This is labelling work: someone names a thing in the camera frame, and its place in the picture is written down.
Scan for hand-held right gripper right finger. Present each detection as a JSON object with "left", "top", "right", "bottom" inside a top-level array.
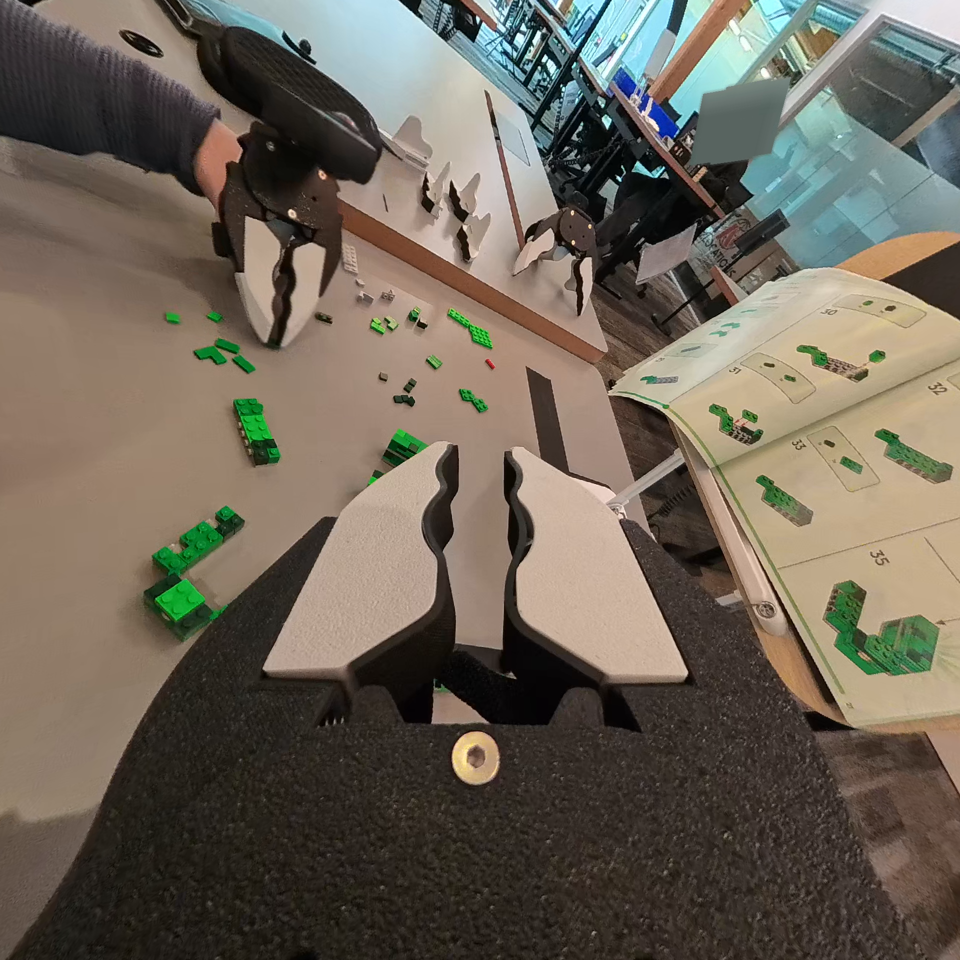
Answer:
[{"left": 502, "top": 447, "right": 690, "bottom": 727}]

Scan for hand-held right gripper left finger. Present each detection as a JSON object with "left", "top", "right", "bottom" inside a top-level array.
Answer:
[{"left": 261, "top": 441, "right": 460, "bottom": 725}]

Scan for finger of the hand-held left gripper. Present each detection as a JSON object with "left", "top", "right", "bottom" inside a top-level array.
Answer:
[
  {"left": 277, "top": 238, "right": 340, "bottom": 348},
  {"left": 234, "top": 216, "right": 294, "bottom": 348}
]

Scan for long green brick assembly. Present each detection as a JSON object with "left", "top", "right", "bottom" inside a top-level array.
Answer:
[{"left": 232, "top": 397, "right": 282, "bottom": 468}]

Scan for person's left forearm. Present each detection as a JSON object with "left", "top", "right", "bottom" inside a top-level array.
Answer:
[{"left": 0, "top": 0, "right": 222, "bottom": 196}]

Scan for grey desk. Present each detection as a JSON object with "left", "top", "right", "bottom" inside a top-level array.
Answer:
[{"left": 0, "top": 135, "right": 648, "bottom": 826}]

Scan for wooden office desk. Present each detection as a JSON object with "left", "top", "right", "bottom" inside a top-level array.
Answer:
[{"left": 607, "top": 75, "right": 732, "bottom": 219}]

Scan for person's left hand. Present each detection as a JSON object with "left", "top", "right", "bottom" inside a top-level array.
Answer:
[{"left": 193, "top": 118, "right": 245, "bottom": 225}]

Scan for stepped green brick assembly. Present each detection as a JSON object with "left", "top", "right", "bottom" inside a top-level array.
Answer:
[{"left": 367, "top": 429, "right": 429, "bottom": 485}]

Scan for flat green studded plate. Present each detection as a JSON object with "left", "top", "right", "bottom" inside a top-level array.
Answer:
[{"left": 447, "top": 307, "right": 495, "bottom": 350}]

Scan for white book stand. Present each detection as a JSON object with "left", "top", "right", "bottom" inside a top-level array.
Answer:
[{"left": 596, "top": 448, "right": 785, "bottom": 639}]

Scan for white table with wooden edge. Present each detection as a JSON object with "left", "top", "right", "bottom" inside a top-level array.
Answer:
[{"left": 33, "top": 0, "right": 609, "bottom": 365}]

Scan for large angled green brick assembly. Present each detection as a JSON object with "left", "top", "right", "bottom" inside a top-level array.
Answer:
[{"left": 144, "top": 506, "right": 246, "bottom": 642}]

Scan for grey table hatch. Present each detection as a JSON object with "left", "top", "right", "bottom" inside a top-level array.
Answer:
[{"left": 496, "top": 112, "right": 543, "bottom": 160}]

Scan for loose gripper jaw assembly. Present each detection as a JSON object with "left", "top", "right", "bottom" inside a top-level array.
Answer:
[{"left": 512, "top": 207, "right": 599, "bottom": 316}]

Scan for green brick instruction booklet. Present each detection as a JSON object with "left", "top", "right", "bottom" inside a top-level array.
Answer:
[{"left": 609, "top": 267, "right": 960, "bottom": 727}]

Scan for white paper sheet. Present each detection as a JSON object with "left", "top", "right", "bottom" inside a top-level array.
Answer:
[{"left": 636, "top": 223, "right": 699, "bottom": 285}]

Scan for wooden pillar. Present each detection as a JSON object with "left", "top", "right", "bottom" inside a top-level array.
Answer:
[{"left": 648, "top": 0, "right": 777, "bottom": 102}]

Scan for white bracket part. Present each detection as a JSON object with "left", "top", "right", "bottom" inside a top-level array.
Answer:
[{"left": 382, "top": 114, "right": 436, "bottom": 168}]

